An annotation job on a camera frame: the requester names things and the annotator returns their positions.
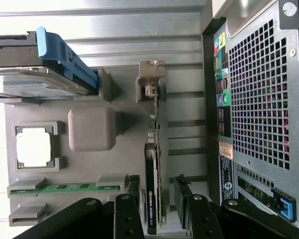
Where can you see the hard disk in blue caddy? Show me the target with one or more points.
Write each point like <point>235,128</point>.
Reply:
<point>27,79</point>

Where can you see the open black PC case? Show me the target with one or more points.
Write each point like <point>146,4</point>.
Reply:
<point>259,99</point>

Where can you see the silver CPU chip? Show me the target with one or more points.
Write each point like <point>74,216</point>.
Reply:
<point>33,147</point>

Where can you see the green RAM stick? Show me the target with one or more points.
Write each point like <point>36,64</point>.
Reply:
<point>64,187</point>

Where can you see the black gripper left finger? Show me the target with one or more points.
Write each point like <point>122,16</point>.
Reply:
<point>129,214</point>

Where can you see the grey plastic parts rack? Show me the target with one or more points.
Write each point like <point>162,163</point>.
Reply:
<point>89,169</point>

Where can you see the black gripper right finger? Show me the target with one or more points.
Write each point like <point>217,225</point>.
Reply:
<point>201,219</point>

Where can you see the blue plastic case latch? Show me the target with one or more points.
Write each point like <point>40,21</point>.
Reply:
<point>286,206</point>

